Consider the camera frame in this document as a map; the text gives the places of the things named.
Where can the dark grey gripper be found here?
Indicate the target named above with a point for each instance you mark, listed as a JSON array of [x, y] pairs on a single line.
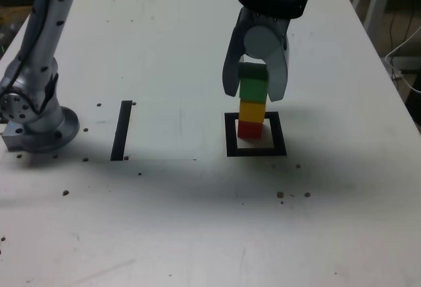
[[263, 21]]

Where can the green cube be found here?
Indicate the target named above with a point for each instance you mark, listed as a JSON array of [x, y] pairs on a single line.
[[252, 86]]

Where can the yellow cube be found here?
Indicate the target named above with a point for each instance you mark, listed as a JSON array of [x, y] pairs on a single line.
[[251, 112]]

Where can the red cube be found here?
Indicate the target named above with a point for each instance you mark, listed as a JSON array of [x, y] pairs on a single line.
[[250, 130]]

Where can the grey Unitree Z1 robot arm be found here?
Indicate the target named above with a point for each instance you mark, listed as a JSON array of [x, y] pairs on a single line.
[[33, 119]]

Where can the square black tape outline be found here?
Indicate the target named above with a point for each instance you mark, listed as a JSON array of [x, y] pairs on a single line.
[[230, 135]]

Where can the thick white furniture leg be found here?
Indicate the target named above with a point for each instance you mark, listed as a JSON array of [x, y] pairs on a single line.
[[378, 0]]

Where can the black tape strip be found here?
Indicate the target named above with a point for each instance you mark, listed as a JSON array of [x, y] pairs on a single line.
[[121, 132]]

